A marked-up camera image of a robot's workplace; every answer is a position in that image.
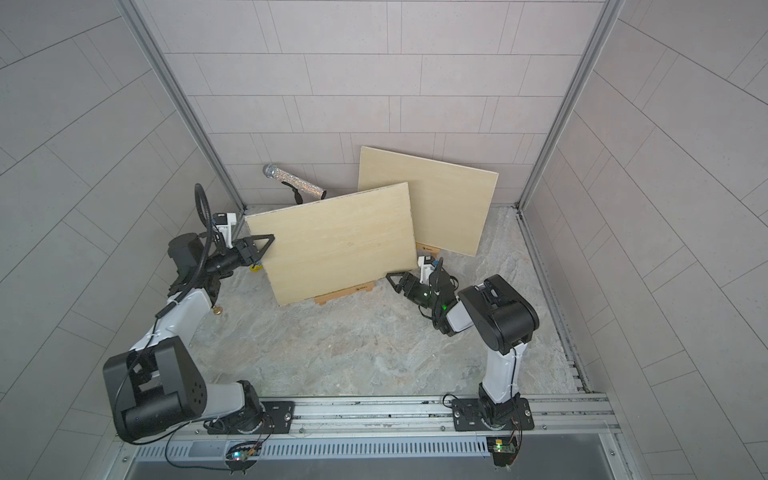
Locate left circuit board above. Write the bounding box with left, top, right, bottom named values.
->
left=224, top=442, right=261, bottom=475

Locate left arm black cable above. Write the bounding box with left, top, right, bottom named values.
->
left=113, top=183, right=217, bottom=445

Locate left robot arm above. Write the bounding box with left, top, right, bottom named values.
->
left=103, top=233, right=275, bottom=444

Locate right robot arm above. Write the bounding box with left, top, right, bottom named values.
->
left=386, top=257, right=540, bottom=432

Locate plywood board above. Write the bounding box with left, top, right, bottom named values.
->
left=358, top=146, right=498, bottom=256
left=245, top=183, right=417, bottom=306

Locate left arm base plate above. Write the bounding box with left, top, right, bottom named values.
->
left=203, top=401, right=296, bottom=435

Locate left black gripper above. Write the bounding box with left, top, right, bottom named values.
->
left=202, top=238, right=274, bottom=281

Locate glitter microphone on stand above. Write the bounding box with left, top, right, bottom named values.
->
left=263, top=164, right=328, bottom=205

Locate aluminium mounting rail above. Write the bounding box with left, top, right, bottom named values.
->
left=139, top=394, right=619, bottom=444

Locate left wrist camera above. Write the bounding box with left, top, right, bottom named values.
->
left=213, top=212, right=237, bottom=249

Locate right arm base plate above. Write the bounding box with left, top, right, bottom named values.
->
left=450, top=397, right=535, bottom=432

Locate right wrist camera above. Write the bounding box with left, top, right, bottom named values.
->
left=417, top=255, right=435, bottom=285

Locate right circuit board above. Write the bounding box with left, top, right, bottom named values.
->
left=486, top=437, right=520, bottom=467

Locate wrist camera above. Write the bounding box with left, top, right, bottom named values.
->
left=417, top=255, right=435, bottom=285
left=213, top=212, right=237, bottom=249

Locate wooden easel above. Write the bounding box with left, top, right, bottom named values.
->
left=314, top=281, right=375, bottom=305
left=416, top=242, right=441, bottom=257

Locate circuit board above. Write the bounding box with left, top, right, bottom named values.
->
left=486, top=437, right=520, bottom=467
left=224, top=442, right=261, bottom=475

